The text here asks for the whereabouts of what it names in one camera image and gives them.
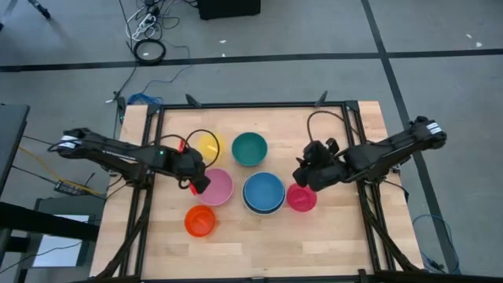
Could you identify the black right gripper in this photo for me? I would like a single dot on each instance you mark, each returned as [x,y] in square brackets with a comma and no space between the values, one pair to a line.
[328,173]

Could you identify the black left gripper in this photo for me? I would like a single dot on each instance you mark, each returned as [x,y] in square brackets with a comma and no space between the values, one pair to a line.
[188,166]

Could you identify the light pink bowl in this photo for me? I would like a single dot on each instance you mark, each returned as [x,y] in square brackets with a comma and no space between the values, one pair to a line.
[219,188]

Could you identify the magenta cup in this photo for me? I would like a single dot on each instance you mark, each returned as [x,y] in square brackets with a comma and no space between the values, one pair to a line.
[302,198]

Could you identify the orange plastic bowl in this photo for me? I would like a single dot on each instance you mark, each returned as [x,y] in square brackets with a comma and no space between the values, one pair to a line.
[199,221]

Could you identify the yellow plastic bowl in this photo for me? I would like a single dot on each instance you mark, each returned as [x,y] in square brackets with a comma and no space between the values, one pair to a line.
[207,146]

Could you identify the blue bowl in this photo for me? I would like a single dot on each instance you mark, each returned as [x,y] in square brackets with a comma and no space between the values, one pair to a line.
[263,213]
[264,191]

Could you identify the teal green bowl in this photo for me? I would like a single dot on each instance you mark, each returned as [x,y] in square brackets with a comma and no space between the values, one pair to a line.
[249,148]

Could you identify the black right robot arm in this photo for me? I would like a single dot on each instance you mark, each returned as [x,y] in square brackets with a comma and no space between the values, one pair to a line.
[389,147]

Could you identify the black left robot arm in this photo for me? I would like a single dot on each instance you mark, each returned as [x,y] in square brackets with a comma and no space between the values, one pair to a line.
[118,151]

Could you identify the black adapter with green light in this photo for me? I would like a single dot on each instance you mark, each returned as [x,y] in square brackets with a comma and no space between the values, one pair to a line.
[121,106]

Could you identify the small black electronics box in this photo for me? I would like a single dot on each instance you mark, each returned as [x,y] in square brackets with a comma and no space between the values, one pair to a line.
[70,188]

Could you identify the grey stool with white panel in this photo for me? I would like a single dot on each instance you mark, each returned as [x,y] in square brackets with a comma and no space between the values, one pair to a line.
[59,243]

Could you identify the black table bar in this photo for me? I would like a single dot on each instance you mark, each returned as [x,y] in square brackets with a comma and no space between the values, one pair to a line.
[47,222]

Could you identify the white power strip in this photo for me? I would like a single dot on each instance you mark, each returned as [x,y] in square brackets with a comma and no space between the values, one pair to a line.
[144,21]

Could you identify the black box on floor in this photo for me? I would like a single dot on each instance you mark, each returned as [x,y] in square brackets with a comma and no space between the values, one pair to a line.
[228,8]

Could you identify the black desk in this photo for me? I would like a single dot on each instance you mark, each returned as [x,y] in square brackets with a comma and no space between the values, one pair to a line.
[9,137]

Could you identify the black aluminium rig frame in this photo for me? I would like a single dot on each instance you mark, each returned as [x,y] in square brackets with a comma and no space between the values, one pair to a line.
[251,105]

